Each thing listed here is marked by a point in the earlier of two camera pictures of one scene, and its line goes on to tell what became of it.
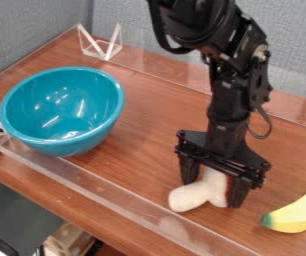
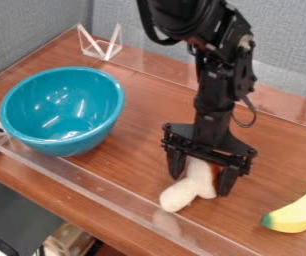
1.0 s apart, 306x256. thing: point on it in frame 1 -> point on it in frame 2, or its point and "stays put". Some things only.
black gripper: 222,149 -> 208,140
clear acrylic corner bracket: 100,48 stays put
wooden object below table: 68,241 stays put
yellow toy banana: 301,216 stays put
